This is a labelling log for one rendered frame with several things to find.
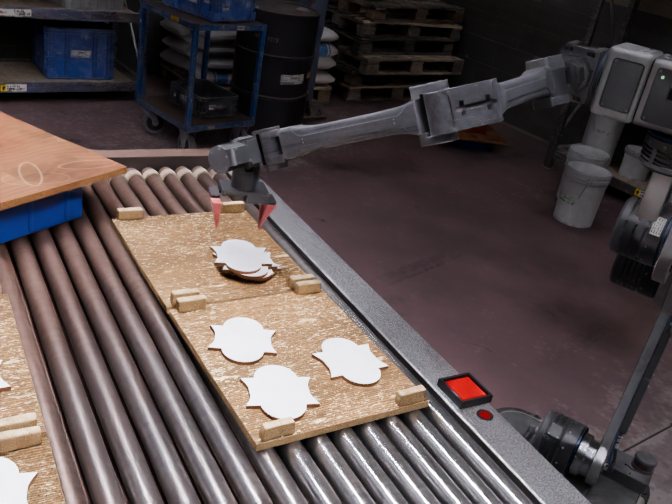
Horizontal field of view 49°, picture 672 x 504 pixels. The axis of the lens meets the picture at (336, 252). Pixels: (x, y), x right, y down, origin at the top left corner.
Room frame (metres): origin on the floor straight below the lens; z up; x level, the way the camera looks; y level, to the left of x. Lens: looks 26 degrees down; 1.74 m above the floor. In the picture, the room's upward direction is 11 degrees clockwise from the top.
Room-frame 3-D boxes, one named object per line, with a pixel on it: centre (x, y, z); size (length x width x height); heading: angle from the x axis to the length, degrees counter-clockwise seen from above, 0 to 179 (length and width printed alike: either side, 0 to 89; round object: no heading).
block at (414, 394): (1.09, -0.18, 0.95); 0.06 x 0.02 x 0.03; 125
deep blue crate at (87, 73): (5.39, 2.19, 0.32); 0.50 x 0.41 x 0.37; 128
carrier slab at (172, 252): (1.52, 0.28, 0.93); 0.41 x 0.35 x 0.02; 35
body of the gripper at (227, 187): (1.50, 0.22, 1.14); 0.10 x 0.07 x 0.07; 112
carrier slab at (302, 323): (1.18, 0.04, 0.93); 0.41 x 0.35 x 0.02; 35
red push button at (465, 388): (1.18, -0.29, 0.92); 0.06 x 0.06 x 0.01; 34
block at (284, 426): (0.94, 0.04, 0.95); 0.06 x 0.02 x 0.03; 125
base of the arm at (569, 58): (1.69, -0.43, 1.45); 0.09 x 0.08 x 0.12; 61
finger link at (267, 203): (1.51, 0.19, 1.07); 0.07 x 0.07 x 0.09; 22
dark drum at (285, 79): (5.43, 0.72, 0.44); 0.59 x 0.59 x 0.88
